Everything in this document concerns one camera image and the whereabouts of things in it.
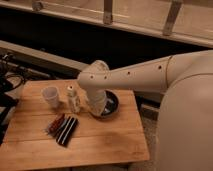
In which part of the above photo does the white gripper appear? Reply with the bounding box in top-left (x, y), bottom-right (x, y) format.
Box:
top-left (86, 90), bottom-right (107, 116)

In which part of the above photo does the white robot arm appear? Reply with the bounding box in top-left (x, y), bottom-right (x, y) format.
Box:
top-left (77, 50), bottom-right (213, 171)

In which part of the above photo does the clear plastic bottle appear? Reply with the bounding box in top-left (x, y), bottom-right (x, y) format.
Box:
top-left (67, 86), bottom-right (80, 114)

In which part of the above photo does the black bowl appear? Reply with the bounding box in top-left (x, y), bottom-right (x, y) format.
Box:
top-left (95, 90), bottom-right (119, 118)

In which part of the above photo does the translucent plastic cup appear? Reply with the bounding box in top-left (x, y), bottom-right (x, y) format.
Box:
top-left (42, 86), bottom-right (59, 108)

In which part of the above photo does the black striped chip bag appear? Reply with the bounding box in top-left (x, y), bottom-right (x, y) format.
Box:
top-left (56, 117), bottom-right (78, 146)

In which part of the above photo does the red snack packet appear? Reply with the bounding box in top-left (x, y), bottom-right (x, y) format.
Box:
top-left (45, 114), bottom-right (65, 134)

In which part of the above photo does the wooden table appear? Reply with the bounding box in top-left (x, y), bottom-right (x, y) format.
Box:
top-left (0, 80), bottom-right (149, 170)

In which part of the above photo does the metal window railing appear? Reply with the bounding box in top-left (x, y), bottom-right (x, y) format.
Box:
top-left (0, 0), bottom-right (213, 48)

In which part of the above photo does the black equipment with cables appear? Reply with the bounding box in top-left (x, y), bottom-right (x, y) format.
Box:
top-left (0, 53), bottom-right (25, 145)

